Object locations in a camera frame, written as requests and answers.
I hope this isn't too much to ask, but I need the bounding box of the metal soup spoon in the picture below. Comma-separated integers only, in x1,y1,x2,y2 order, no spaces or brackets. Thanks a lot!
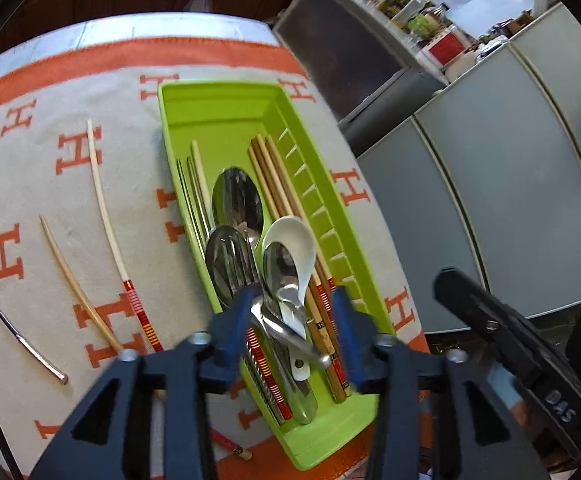
249,241,332,367

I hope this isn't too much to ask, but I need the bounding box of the white plastic bottle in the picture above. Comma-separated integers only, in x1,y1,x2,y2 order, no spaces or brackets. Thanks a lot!
395,0,434,28

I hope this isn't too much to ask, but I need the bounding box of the large metal spoon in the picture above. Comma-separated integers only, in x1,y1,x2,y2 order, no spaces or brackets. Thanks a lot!
211,166,319,426

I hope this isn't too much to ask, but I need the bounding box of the white ceramic spoon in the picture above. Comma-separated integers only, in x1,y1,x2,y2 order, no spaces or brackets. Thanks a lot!
261,216,317,382

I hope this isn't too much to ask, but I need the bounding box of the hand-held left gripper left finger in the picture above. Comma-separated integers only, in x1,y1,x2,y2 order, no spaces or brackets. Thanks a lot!
28,282,266,480

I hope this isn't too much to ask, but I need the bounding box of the twisted metal chopstick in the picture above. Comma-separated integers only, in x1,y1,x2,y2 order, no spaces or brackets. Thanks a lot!
186,155,217,235
174,157,208,261

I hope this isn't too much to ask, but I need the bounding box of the medium metal spoon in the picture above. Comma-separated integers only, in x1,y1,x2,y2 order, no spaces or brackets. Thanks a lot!
204,225,271,321

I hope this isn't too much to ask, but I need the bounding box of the green plastic tray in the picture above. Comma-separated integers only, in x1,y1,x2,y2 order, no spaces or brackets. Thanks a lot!
156,79,397,472

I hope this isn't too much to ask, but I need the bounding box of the grey glass-door cabinet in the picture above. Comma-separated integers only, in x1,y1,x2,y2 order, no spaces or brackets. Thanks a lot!
273,0,449,141

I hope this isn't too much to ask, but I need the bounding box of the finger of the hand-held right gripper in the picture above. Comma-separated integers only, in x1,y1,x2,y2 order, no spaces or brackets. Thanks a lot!
433,267,549,388

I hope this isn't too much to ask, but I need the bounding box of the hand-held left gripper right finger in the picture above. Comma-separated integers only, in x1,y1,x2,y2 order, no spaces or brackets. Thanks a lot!
328,285,546,480

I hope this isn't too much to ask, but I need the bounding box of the white tub red label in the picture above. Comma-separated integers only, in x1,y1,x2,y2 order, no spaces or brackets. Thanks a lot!
423,25,471,66

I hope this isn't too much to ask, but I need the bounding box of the clear bottle green label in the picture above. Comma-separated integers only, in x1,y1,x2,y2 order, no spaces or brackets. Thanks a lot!
411,4,451,43

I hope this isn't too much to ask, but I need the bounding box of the grey refrigerator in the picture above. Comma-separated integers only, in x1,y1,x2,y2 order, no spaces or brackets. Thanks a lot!
355,2,581,333

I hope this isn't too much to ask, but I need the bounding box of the orange grey printed blanket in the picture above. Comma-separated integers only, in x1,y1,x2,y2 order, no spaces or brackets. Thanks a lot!
0,35,426,480

